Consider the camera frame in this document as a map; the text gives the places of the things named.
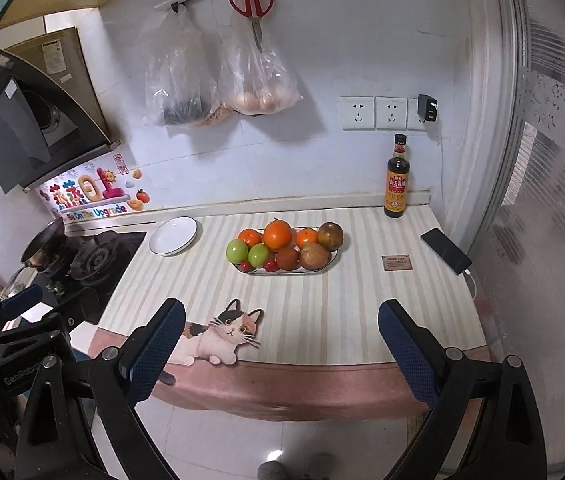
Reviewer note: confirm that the black range hood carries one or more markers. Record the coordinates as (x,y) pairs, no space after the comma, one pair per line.
(17,125)

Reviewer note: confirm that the clear plastic bag dark contents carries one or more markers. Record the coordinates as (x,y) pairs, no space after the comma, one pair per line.
(180,75)

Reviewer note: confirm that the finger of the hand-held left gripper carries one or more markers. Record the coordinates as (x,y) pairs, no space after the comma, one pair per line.
(22,300)
(75,310)

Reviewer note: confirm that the green apple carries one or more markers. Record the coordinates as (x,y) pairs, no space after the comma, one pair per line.
(236,251)
(259,256)

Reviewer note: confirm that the mandarin orange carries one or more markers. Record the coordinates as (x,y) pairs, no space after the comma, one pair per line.
(306,238)
(249,237)
(288,258)

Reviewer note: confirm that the dark red apple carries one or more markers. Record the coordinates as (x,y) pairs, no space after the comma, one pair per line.
(331,235)

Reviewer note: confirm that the frosted glass sliding door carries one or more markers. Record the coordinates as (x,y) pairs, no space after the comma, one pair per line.
(552,185)

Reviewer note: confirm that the red cherry tomato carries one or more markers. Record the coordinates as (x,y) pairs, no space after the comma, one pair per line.
(270,265)
(246,266)

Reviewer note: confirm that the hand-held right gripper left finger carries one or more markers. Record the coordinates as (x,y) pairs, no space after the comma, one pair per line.
(156,352)

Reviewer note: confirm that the floral printed oval plate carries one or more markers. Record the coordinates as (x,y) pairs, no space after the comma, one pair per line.
(335,256)

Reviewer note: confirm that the black smartphone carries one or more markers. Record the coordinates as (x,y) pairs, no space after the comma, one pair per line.
(445,251)

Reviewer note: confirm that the grey slipper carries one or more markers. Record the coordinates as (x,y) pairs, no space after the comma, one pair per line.
(272,471)

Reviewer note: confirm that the pale red apple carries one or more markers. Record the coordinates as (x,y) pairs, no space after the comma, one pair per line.
(315,256)

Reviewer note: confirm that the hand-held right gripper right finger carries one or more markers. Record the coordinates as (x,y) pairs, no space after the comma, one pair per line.
(410,355)

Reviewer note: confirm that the black gas stove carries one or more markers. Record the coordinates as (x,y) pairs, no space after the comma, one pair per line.
(107,265)

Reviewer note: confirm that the dark soy sauce bottle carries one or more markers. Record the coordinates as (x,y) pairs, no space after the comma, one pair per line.
(396,185)

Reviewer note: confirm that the white wall outlet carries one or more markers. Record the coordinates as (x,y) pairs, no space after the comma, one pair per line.
(357,114)
(391,113)
(411,120)

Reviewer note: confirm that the clear plastic bag pale contents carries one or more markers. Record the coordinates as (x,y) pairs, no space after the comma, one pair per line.
(257,75)

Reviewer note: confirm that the dark frying pan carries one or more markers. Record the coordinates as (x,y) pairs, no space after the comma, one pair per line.
(45,242)

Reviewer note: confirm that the black charger plug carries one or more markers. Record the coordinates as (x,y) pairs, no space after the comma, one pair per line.
(427,107)

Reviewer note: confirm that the colourful wall sticker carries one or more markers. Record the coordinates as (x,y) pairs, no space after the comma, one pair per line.
(87,195)

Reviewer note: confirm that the large orange with stem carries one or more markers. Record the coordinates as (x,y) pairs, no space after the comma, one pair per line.
(278,235)

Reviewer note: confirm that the small white round plate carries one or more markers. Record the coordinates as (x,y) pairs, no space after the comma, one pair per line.
(173,235)

